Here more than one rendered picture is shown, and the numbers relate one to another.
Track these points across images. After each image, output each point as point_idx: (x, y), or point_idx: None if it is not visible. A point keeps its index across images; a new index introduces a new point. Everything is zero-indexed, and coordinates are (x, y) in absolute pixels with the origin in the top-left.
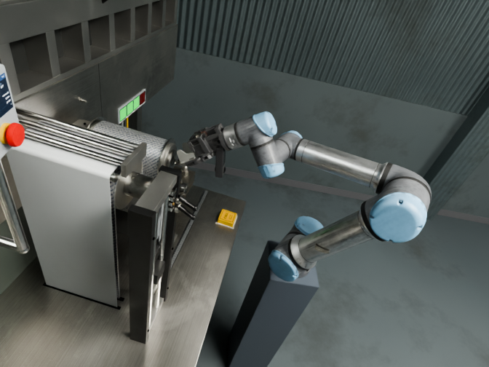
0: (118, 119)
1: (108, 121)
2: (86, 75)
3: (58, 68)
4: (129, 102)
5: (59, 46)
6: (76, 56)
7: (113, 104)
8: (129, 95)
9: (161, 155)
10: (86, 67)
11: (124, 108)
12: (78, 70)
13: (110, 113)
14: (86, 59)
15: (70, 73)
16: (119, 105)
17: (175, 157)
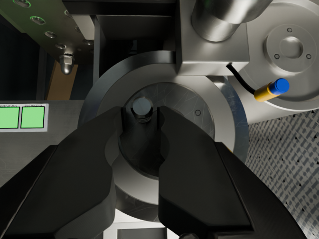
0: (47, 113)
1: (75, 121)
2: (121, 213)
3: (169, 234)
4: (6, 129)
5: (127, 231)
6: (119, 229)
7: (57, 143)
8: (2, 139)
9: None
10: (117, 223)
11: (26, 125)
12: (135, 223)
13: (67, 132)
14: (113, 233)
15: (149, 223)
16: (39, 134)
17: (134, 129)
